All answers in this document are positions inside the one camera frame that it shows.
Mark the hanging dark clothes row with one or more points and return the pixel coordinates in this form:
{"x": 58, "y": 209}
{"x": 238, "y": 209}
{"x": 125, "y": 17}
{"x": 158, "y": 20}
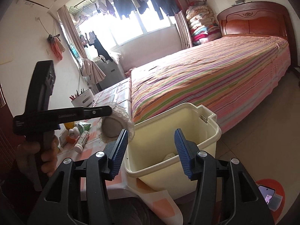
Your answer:
{"x": 123, "y": 8}

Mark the checkered pink tablecloth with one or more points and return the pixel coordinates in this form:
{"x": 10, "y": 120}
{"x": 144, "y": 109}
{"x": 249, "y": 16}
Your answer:
{"x": 123, "y": 186}

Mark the yellow wrapper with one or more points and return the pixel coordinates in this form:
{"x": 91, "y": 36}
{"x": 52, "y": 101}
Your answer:
{"x": 69, "y": 125}

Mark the smartphone on stool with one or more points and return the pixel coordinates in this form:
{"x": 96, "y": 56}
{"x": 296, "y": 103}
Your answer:
{"x": 267, "y": 193}

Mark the striped curtain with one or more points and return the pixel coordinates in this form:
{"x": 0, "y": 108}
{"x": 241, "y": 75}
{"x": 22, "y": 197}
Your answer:
{"x": 183, "y": 30}
{"x": 89, "y": 68}

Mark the stack of folded quilts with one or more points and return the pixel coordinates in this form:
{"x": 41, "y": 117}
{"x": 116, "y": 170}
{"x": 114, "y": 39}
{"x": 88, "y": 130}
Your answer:
{"x": 202, "y": 24}

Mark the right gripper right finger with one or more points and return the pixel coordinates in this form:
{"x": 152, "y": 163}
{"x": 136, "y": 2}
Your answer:
{"x": 242, "y": 202}

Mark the red round stool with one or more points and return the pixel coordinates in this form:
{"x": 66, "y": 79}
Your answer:
{"x": 277, "y": 202}

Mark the white round utensil holder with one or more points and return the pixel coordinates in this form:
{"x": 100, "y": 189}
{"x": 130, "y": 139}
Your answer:
{"x": 84, "y": 99}

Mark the crumpled white green bag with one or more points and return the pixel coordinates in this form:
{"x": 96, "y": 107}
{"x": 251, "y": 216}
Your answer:
{"x": 83, "y": 126}

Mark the left striped curtain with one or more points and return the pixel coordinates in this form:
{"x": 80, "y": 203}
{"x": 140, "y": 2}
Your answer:
{"x": 89, "y": 68}

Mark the red wooden headboard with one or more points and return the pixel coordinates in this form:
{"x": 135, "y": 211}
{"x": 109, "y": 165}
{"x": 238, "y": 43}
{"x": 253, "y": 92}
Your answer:
{"x": 259, "y": 18}

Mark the striped bed with sheet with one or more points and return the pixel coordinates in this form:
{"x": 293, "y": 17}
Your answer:
{"x": 230, "y": 76}

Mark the white cylindrical tube bottle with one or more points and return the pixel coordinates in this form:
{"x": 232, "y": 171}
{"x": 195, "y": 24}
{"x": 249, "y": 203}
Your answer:
{"x": 81, "y": 142}

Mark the grey white cabinet appliance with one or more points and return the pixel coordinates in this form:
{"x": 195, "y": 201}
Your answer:
{"x": 114, "y": 73}

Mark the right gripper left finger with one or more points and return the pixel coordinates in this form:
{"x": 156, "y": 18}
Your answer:
{"x": 77, "y": 193}

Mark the cream plastic trash bin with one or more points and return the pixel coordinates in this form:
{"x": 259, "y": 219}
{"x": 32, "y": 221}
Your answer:
{"x": 151, "y": 155}

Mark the orange cloth on wall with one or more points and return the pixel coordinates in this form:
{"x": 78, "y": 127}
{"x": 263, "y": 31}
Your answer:
{"x": 56, "y": 46}

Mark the black garment on hanger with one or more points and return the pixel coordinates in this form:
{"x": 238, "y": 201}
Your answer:
{"x": 100, "y": 49}

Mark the right striped curtain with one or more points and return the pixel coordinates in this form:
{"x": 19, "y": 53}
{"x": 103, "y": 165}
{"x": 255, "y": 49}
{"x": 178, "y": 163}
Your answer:
{"x": 183, "y": 30}

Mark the orange peel piece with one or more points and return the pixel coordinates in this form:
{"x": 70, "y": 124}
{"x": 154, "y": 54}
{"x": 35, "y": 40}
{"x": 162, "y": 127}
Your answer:
{"x": 71, "y": 139}

